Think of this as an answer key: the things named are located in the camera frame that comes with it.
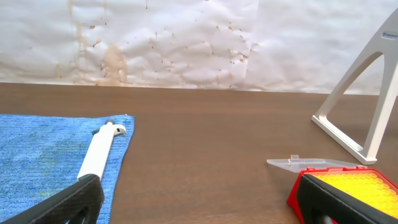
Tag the blue cloth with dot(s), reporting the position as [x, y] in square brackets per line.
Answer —
[37, 155]

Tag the white and blue stand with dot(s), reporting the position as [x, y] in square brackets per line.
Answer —
[385, 93]

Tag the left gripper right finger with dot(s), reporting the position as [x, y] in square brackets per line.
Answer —
[329, 205]

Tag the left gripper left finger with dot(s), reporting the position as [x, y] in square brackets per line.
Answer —
[71, 205]

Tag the red and yellow tip box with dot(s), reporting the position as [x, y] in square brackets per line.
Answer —
[357, 183]

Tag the white pipette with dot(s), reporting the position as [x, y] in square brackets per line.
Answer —
[98, 152]

